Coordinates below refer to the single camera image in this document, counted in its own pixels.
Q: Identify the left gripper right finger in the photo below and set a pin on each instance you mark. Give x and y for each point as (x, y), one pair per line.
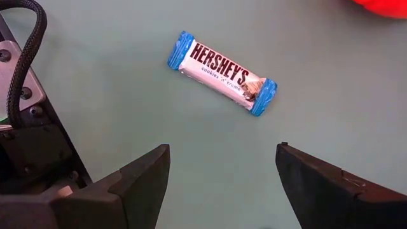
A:
(334, 200)

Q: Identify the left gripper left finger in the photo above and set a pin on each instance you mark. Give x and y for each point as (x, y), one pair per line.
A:
(95, 206)

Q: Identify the white blue Hershey's bar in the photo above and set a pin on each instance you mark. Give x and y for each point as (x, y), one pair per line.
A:
(219, 71)

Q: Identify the orange halloween bucket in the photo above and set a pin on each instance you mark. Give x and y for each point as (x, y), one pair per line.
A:
(384, 6)

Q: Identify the aluminium bracket plate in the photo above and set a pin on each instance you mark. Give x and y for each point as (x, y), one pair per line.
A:
(4, 76)

